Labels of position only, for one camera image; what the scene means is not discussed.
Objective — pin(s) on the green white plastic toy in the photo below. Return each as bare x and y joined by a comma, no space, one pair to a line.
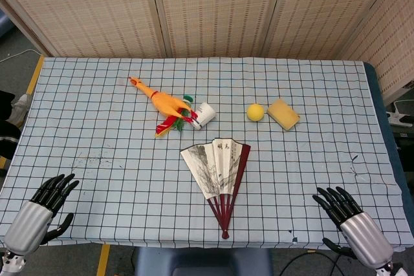
188,98

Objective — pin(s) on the yellow ball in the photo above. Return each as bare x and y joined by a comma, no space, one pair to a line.
255,112

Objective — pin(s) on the dark blue table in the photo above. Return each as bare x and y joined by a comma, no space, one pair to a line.
385,121

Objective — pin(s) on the yellow rubber chicken toy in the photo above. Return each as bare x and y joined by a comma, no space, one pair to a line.
165,103

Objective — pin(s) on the blue checked tablecloth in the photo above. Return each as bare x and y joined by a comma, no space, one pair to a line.
291,176

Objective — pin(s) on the black clothed person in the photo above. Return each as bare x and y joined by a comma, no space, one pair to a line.
7,127

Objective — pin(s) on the yellow sponge block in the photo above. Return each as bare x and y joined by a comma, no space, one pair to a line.
283,112

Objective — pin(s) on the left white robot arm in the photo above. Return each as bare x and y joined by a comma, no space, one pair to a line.
11,264

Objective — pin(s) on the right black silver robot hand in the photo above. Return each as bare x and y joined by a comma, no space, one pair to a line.
365,234

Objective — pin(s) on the beige woven screen panel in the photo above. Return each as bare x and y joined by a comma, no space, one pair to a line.
323,7
213,7
81,7
391,49

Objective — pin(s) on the white paper cup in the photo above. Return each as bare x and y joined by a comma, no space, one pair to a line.
206,114

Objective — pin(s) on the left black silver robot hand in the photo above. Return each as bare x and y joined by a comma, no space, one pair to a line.
30,221

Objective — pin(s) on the paper folding fan red ribs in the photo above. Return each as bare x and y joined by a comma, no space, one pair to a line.
215,169

